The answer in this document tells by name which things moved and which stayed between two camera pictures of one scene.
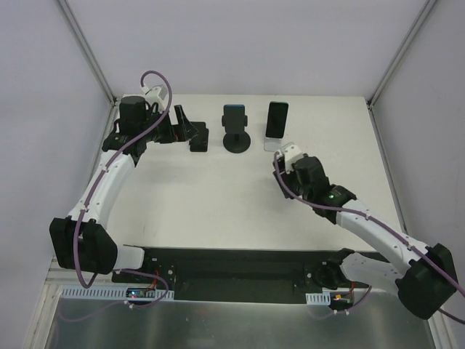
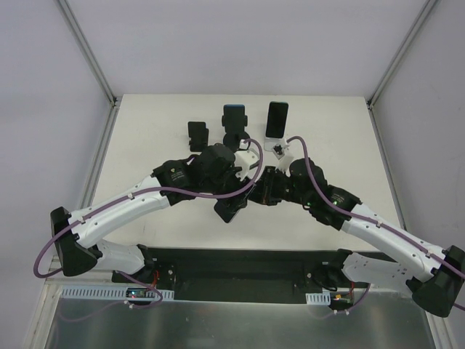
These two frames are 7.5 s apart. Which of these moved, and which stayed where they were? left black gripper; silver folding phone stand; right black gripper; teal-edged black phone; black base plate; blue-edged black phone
Moved: right black gripper; left black gripper
Stayed: silver folding phone stand; blue-edged black phone; black base plate; teal-edged black phone
